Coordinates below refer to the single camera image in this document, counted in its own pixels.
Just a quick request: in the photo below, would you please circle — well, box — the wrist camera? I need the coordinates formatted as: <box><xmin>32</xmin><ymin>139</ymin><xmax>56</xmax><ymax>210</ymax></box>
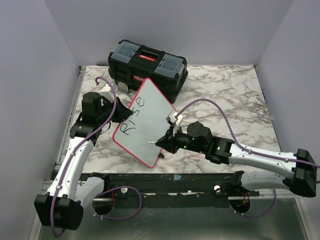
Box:
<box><xmin>166</xmin><ymin>110</ymin><xmax>183</xmax><ymax>136</ymax></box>
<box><xmin>97</xmin><ymin>84</ymin><xmax>114</xmax><ymax>102</ymax></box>

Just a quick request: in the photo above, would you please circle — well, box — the pink framed whiteboard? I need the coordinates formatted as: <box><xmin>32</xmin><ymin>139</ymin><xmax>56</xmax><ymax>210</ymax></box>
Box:
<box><xmin>112</xmin><ymin>78</ymin><xmax>176</xmax><ymax>168</ymax></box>

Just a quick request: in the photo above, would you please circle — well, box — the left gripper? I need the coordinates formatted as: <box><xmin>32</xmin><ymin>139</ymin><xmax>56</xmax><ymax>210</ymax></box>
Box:
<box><xmin>97</xmin><ymin>96</ymin><xmax>133</xmax><ymax>125</ymax></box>

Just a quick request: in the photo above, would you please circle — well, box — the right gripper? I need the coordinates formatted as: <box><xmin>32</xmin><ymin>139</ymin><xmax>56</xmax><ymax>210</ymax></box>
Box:
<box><xmin>155</xmin><ymin>124</ymin><xmax>206</xmax><ymax>155</ymax></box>

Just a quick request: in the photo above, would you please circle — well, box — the black plastic toolbox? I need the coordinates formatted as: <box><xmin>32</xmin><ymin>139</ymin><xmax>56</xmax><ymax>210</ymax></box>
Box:
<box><xmin>108</xmin><ymin>39</ymin><xmax>188</xmax><ymax>104</ymax></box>

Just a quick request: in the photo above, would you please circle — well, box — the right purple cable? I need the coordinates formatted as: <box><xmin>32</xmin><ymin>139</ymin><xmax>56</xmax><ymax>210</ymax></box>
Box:
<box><xmin>174</xmin><ymin>98</ymin><xmax>320</xmax><ymax>218</ymax></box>

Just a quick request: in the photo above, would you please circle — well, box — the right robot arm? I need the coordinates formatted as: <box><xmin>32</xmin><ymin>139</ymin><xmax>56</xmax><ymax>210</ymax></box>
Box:
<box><xmin>155</xmin><ymin>121</ymin><xmax>317</xmax><ymax>198</ymax></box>

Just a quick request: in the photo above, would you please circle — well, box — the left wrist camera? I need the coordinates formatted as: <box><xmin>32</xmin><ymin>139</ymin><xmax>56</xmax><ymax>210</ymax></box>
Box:
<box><xmin>97</xmin><ymin>84</ymin><xmax>114</xmax><ymax>102</ymax></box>

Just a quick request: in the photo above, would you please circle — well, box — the purple cable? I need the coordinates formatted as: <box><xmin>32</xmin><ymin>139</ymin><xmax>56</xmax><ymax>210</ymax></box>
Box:
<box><xmin>174</xmin><ymin>98</ymin><xmax>320</xmax><ymax>218</ymax></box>
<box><xmin>49</xmin><ymin>76</ymin><xmax>143</xmax><ymax>238</ymax></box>

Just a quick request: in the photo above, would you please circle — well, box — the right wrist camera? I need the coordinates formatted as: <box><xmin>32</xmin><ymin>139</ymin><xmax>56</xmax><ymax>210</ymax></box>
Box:
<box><xmin>166</xmin><ymin>110</ymin><xmax>183</xmax><ymax>136</ymax></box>

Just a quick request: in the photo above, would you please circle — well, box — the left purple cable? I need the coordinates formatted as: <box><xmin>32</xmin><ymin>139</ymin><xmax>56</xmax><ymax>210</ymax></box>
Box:
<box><xmin>49</xmin><ymin>76</ymin><xmax>143</xmax><ymax>238</ymax></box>

